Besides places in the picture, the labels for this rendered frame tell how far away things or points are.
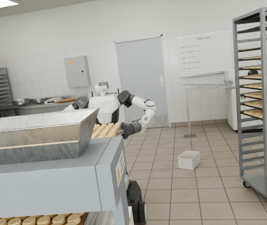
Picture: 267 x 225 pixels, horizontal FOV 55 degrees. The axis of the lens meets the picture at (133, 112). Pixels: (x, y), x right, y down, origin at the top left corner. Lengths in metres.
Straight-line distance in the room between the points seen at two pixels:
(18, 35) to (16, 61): 0.61
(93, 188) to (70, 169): 0.10
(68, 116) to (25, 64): 5.82
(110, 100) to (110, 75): 3.71
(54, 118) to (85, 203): 0.42
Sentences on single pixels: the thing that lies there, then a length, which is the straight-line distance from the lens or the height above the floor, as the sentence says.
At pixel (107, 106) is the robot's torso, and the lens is 2.36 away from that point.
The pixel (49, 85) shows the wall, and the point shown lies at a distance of 6.63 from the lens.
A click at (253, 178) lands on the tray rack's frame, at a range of 3.10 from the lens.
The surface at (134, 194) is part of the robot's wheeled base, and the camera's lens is 2.80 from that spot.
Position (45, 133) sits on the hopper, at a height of 1.29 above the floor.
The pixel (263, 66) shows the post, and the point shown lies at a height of 1.34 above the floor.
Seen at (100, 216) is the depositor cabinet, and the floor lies 0.84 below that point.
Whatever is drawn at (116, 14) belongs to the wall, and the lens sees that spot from 6.07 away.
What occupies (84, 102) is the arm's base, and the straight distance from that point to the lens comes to 2.46.
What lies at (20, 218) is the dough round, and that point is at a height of 0.92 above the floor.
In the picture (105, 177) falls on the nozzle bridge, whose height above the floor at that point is 1.14.
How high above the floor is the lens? 1.47
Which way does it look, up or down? 10 degrees down
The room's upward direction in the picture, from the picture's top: 7 degrees counter-clockwise
